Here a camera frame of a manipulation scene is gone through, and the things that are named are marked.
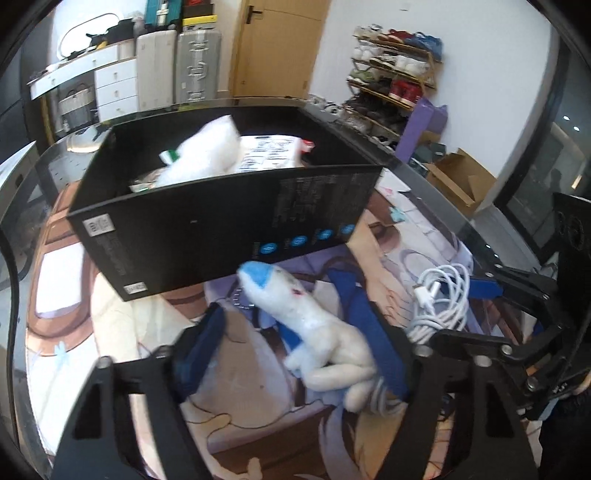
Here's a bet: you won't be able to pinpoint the rows of assorted sneakers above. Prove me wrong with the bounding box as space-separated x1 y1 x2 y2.
345 26 443 151

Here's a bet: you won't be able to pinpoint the silver suitcase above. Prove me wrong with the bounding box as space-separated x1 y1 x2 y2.
175 28 219 103

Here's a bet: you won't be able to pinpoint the white charging cable bundle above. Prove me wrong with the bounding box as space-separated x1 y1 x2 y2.
365 263 472 415

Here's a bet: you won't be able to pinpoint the dark glass sliding door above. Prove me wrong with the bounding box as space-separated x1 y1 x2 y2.
494 37 591 260

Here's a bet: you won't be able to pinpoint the white printed pouch red edges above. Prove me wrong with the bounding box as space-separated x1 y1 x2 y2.
237 135 317 174

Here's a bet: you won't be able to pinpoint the white side counter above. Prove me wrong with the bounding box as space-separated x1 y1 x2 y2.
0 141 40 197

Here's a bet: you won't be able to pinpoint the brown cardboard box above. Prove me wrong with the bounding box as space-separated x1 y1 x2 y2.
425 148 498 218

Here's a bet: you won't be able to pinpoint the bagged white rope coil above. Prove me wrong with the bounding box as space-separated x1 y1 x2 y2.
154 114 241 188

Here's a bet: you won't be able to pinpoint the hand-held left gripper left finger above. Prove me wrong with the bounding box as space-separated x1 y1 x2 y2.
51 304 228 480

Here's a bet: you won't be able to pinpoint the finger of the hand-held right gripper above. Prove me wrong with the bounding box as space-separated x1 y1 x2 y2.
470 267 560 302
431 322 570 366

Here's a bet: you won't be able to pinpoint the dark green box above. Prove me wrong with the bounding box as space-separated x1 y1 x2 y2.
411 143 447 174

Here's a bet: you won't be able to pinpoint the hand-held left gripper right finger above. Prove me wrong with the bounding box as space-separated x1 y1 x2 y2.
328 268 539 480

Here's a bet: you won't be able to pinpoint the oval black-framed mirror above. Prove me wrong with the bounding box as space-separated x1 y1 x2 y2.
58 13 121 59

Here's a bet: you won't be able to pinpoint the teal suitcase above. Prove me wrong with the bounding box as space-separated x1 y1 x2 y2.
144 0 179 29

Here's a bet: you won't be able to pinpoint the black bag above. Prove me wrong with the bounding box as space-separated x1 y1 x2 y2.
104 21 137 47

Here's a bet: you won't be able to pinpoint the wooden door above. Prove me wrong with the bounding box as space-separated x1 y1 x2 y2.
231 0 334 100

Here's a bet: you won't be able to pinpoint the printed cartoon table mat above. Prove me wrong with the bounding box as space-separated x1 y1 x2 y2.
25 171 477 480

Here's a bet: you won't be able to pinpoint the white desk with drawers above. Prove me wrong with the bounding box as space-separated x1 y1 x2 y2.
28 39 140 123

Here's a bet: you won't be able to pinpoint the wooden shoe rack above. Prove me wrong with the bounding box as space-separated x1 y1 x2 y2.
344 25 444 153

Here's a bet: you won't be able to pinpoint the black cardboard box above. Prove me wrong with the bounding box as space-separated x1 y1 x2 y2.
67 104 385 304

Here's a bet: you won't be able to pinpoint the white suitcase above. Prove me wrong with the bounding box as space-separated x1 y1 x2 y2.
135 30 179 112

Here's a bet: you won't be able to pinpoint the purple box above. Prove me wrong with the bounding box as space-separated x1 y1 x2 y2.
398 97 449 162

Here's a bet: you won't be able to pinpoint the white patterned packet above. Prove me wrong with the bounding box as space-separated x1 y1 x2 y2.
128 168 163 193

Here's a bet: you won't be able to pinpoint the loose shoes pile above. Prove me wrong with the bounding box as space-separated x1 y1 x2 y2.
307 95 352 117

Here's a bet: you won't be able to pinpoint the white woven basket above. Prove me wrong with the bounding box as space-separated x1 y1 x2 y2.
59 85 96 135

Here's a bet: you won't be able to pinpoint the white blue plush toy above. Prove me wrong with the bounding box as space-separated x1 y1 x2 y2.
236 261 378 412

